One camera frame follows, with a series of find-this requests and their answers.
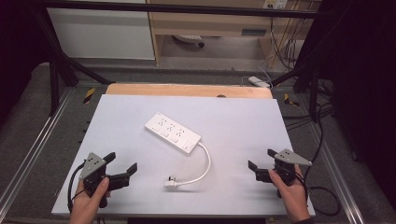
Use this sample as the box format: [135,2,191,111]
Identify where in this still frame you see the aluminium floor rail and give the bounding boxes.
[306,122,367,224]
[0,87,76,216]

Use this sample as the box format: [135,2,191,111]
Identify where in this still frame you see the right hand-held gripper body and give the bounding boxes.
[255,148,313,199]

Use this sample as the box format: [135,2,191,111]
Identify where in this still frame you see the person's left hand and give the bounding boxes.
[68,176,111,224]

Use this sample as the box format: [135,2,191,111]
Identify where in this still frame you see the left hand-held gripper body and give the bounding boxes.
[78,151,131,209]

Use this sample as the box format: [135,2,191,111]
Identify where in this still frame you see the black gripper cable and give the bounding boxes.
[66,162,87,214]
[292,102,342,217]

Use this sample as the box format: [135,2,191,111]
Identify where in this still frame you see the white floor power strip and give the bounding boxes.
[247,76,272,90]

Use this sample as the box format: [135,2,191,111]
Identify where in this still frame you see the wooden desk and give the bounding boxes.
[146,0,323,67]

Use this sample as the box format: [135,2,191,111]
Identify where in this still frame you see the black metal stand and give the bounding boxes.
[271,18,335,123]
[34,8,116,117]

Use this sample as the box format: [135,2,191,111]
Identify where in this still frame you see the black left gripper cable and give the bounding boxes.
[66,162,87,214]

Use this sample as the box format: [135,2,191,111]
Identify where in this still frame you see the white plug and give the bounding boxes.
[163,175,179,189]

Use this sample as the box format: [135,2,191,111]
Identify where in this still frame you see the black curtain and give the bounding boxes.
[311,0,396,213]
[0,0,55,125]

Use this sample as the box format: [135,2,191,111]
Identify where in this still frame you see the white wall socket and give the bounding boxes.
[262,0,290,10]

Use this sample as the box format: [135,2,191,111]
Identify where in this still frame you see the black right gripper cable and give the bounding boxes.
[292,102,342,217]

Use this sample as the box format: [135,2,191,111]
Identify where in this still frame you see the black metal frame bar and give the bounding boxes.
[36,0,335,21]

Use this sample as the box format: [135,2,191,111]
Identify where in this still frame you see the white power strip cable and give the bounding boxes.
[176,141,212,187]

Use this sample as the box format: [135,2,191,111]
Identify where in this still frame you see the person's right hand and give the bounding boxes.
[268,163,311,224]

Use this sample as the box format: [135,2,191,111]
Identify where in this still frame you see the white cabinet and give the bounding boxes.
[46,0,156,61]

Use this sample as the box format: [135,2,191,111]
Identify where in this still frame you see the bundle of hanging cables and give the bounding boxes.
[268,17,307,71]

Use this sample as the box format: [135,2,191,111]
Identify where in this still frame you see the wooden board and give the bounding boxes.
[105,82,274,100]

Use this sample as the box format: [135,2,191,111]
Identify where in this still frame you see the office chair base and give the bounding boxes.
[172,34,206,49]

